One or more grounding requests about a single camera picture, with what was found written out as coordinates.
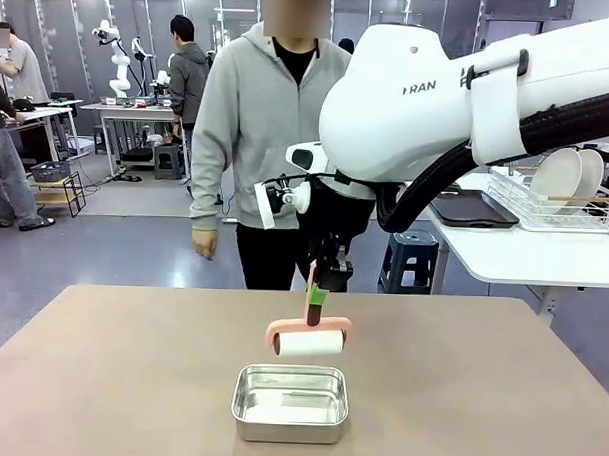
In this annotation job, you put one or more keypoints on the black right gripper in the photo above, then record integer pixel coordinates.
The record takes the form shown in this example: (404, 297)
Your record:
(329, 246)

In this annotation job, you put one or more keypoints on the pink lint roller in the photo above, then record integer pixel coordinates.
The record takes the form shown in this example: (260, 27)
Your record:
(310, 344)

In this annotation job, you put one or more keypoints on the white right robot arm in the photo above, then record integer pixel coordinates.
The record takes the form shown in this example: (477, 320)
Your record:
(388, 116)

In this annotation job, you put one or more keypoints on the person's right forearm grey sleeve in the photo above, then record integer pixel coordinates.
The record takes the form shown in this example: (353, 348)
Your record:
(205, 194)

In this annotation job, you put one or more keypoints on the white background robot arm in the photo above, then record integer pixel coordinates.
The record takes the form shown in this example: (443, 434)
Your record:
(120, 71)

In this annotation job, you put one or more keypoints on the person's right hand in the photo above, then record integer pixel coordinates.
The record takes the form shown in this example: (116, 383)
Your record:
(205, 244)

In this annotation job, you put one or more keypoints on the grey plastic stool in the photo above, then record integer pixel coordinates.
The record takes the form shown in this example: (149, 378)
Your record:
(409, 246)

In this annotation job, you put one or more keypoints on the stainless steel rectangular pan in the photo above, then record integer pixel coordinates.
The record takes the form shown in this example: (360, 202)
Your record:
(287, 430)

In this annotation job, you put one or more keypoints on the person in grey hoodie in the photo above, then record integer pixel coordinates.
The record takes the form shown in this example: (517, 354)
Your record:
(257, 136)

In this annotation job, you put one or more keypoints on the dark small stool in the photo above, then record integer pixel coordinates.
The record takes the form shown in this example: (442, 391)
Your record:
(167, 160)

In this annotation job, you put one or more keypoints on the white side table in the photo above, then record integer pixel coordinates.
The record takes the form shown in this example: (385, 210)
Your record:
(533, 256)

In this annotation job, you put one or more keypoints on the man in grey jacket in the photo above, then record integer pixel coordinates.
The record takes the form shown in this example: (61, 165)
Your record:
(189, 84)

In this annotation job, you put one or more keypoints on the background workbench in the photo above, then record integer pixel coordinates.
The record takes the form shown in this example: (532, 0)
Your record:
(133, 108)

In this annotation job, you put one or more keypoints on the grey plastic basket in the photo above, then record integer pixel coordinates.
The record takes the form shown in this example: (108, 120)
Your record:
(51, 171)

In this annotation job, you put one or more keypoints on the white background desk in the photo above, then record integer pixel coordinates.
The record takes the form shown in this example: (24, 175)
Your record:
(43, 111)

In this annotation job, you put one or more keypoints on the man in dark sweater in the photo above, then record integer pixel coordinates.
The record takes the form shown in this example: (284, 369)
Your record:
(11, 178)

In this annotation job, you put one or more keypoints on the person in beige shirt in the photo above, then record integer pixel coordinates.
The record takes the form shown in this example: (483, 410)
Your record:
(30, 73)

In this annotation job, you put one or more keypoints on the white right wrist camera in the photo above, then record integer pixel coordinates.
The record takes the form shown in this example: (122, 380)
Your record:
(265, 206)

